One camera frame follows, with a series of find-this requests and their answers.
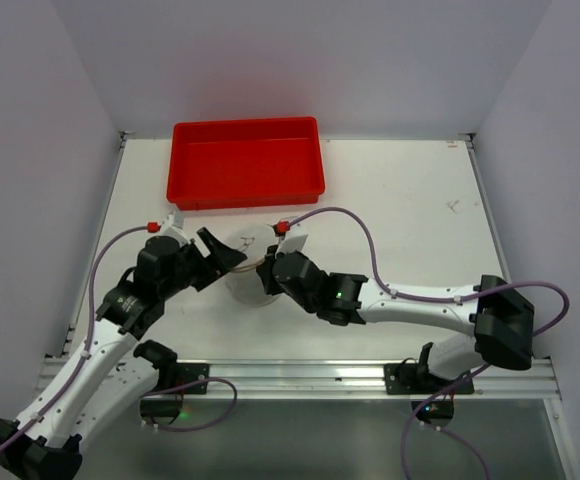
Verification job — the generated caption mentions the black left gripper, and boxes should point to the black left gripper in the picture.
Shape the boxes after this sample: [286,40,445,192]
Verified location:
[159,227,245,299]

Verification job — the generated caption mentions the white mesh laundry bag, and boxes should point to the white mesh laundry bag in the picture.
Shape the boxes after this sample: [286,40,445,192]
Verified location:
[225,223,279,307]

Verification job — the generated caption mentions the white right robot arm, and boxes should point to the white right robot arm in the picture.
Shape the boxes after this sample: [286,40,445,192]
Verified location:
[256,252,534,393]

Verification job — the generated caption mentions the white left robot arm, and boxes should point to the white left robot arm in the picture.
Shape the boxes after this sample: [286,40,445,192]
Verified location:
[0,224,247,479]

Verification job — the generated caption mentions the red plastic bin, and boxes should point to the red plastic bin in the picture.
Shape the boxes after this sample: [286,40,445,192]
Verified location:
[166,117,326,211]

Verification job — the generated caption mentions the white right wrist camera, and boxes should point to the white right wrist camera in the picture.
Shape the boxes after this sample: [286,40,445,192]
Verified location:
[272,216,309,257]

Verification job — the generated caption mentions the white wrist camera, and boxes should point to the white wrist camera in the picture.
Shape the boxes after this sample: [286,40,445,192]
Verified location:
[146,210,188,246]
[272,216,309,257]

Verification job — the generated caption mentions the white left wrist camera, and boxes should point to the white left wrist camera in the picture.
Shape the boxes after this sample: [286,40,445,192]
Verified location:
[146,210,188,246]

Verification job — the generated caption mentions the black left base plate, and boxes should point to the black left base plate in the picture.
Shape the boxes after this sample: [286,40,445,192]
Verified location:
[153,362,210,392]

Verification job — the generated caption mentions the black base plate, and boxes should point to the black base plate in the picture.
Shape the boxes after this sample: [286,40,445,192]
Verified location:
[153,362,210,392]
[383,359,452,395]

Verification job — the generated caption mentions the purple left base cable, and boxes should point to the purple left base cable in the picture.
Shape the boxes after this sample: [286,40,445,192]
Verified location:
[139,378,236,433]

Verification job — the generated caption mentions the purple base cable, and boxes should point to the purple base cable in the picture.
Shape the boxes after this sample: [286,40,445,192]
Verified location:
[399,367,494,480]
[139,378,236,433]

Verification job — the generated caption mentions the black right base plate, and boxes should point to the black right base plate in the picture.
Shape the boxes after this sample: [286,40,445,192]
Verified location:
[383,359,452,395]

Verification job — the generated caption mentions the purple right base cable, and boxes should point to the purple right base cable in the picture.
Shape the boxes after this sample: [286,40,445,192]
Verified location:
[399,367,494,480]

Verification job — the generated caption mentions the aluminium mounting rail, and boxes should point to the aluminium mounting rail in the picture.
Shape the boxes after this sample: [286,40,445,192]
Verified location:
[34,355,564,401]

